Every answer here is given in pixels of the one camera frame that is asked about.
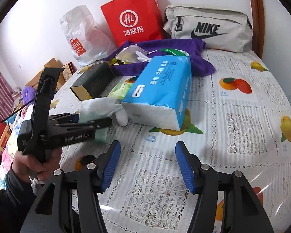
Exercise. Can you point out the green tissue packet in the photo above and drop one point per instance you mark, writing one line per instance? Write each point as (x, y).
(120, 90)

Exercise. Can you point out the dark green tea tin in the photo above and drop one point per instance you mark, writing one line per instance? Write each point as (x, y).
(93, 81)

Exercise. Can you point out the blue tissue pack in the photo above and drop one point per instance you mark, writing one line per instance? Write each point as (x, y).
(159, 96)

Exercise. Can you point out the white tissue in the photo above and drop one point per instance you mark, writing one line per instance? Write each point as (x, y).
(142, 57)

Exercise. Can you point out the white sponge block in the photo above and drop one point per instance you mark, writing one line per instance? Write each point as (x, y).
(128, 54)

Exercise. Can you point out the brown wooden door frame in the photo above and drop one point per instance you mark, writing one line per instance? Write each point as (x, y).
(257, 9)

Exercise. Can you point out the red Haidilao paper bag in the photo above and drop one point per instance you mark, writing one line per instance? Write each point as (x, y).
(134, 20)

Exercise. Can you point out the white Miniso plastic bag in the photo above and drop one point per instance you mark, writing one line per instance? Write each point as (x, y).
(87, 42)

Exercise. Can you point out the grey Nike pouch bag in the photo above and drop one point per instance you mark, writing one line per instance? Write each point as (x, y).
(220, 29)

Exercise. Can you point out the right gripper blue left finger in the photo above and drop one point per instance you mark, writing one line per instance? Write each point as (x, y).
(113, 155)

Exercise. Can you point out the fruit print tablecloth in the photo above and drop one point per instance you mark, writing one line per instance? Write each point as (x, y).
(237, 119)

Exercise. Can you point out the purple plush toy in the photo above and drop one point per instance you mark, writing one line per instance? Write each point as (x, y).
(28, 95)

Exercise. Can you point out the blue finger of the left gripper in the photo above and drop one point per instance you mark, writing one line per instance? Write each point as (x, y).
(94, 124)
(64, 118)

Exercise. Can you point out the mint green cloth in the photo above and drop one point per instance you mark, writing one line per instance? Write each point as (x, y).
(100, 135)

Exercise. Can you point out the patterned book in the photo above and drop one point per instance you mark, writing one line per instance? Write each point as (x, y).
(69, 70)

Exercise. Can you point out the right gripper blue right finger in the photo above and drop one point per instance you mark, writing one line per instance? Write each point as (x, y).
(183, 158)

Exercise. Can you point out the yellow mesh pouch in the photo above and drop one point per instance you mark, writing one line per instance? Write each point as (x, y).
(114, 61)

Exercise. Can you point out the wooden headboard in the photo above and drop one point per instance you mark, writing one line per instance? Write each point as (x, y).
(52, 64)

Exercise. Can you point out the purple towel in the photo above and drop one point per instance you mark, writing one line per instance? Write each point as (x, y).
(194, 47)

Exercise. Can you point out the person's left hand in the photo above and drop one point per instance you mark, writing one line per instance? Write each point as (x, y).
(23, 164)

